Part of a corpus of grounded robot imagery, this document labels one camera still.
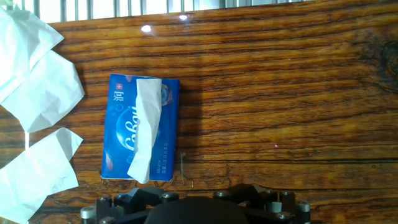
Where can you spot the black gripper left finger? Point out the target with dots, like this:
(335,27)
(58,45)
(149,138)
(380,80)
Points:
(124,208)

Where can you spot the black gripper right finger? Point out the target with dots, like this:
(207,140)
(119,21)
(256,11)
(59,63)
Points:
(280,208)

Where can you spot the white paper napkin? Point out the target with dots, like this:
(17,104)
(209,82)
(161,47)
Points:
(31,177)
(18,40)
(146,124)
(46,99)

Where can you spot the blue tissue pack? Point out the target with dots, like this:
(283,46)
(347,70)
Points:
(115,140)

